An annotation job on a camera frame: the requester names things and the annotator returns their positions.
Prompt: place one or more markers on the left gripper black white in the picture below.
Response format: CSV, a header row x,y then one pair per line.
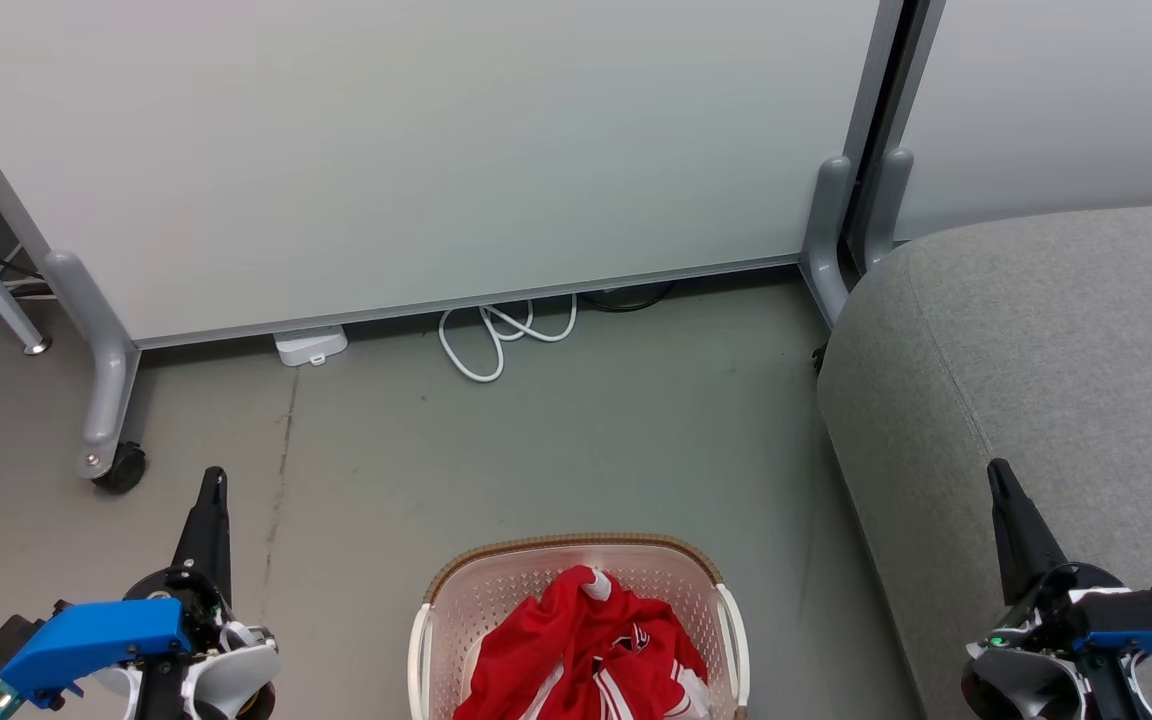
x,y
236,680

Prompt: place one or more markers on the black caster wheel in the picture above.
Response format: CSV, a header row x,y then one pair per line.
x,y
126,470

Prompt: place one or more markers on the wide white partition panel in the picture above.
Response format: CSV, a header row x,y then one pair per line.
x,y
386,150

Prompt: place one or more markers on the white power adapter box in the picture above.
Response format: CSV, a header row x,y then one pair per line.
x,y
311,345

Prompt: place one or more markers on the grey fabric sofa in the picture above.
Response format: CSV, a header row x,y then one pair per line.
x,y
1056,380

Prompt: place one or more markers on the grey partition leg with caster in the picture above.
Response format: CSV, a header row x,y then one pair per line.
x,y
106,370

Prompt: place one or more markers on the red jersey with white lettering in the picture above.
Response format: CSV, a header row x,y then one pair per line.
x,y
541,640

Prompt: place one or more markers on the grey partition foot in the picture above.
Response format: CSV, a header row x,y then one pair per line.
x,y
886,210
826,250

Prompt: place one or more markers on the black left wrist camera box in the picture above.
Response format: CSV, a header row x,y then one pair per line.
x,y
11,640

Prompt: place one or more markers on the cream perforated laundry basket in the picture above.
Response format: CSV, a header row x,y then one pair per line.
x,y
496,590

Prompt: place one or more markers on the narrow white partition panel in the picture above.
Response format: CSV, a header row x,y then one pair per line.
x,y
1056,100

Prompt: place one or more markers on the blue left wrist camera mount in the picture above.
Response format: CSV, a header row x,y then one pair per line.
x,y
96,635

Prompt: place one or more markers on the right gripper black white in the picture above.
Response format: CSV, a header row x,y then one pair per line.
x,y
1016,680

